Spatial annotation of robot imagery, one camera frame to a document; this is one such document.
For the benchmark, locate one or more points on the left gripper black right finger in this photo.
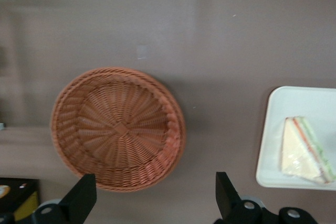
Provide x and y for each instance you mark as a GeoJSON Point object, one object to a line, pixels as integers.
{"type": "Point", "coordinates": [231, 205]}

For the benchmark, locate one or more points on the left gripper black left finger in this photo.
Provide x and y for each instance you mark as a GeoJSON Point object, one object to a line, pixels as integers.
{"type": "Point", "coordinates": [76, 203]}

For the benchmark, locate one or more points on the triangle sandwich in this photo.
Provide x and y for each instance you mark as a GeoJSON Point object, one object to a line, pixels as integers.
{"type": "Point", "coordinates": [296, 153]}

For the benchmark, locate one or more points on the round brown wicker basket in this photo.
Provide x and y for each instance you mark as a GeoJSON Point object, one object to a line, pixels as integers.
{"type": "Point", "coordinates": [118, 129]}

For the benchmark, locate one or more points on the beige plastic tray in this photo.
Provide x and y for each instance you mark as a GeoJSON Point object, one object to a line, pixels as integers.
{"type": "Point", "coordinates": [273, 108]}

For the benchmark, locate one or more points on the black food warmer machine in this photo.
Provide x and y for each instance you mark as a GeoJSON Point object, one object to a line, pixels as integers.
{"type": "Point", "coordinates": [18, 195]}

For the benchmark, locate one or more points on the clear tape patch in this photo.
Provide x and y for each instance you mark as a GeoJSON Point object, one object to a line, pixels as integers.
{"type": "Point", "coordinates": [142, 52]}

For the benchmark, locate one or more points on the brown table cover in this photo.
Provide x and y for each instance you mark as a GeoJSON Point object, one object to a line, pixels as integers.
{"type": "Point", "coordinates": [223, 37]}

